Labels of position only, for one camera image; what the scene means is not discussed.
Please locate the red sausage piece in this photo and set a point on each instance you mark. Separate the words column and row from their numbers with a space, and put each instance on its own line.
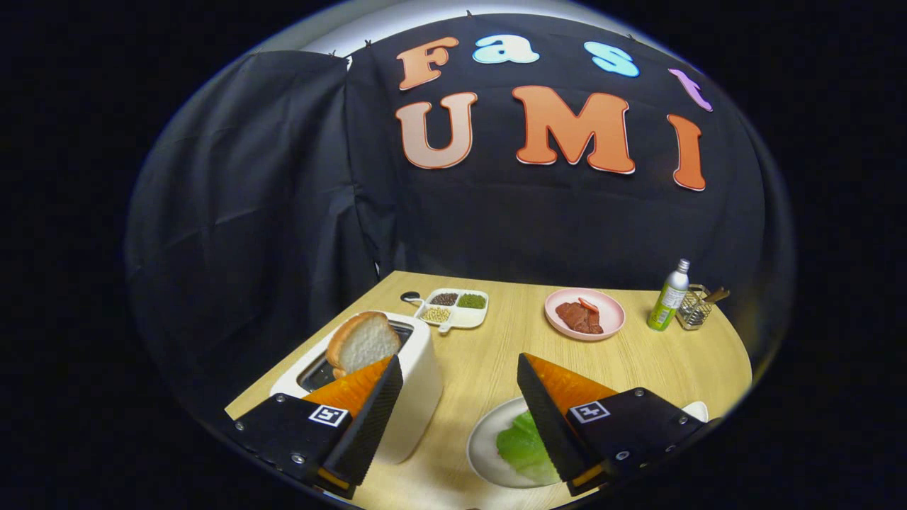
column 588, row 305

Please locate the pink plate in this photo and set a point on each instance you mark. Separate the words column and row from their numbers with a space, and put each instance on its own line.
column 609, row 315

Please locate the green lettuce leaf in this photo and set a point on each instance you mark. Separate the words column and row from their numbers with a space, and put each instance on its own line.
column 521, row 446

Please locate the white round plate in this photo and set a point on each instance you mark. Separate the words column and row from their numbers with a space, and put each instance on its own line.
column 482, row 446

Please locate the brown meat pieces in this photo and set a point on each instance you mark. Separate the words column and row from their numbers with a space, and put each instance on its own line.
column 577, row 320

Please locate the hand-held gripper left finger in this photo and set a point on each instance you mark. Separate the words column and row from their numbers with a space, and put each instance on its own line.
column 372, row 425

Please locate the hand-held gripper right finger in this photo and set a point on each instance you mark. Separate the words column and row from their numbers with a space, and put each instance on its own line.
column 549, row 425

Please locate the black backdrop cloth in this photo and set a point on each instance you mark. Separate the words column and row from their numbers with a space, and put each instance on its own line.
column 283, row 212

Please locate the green-label metal bottle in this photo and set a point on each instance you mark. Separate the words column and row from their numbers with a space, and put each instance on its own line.
column 667, row 301

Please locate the white divided bean dish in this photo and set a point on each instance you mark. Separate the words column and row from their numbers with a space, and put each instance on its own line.
column 464, row 319

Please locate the white square plate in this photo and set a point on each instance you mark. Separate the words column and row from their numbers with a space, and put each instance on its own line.
column 696, row 411

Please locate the brown-crust bread slice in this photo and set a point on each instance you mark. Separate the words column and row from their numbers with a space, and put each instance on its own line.
column 361, row 343

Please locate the white toaster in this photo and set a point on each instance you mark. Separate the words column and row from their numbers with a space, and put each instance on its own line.
column 421, row 382

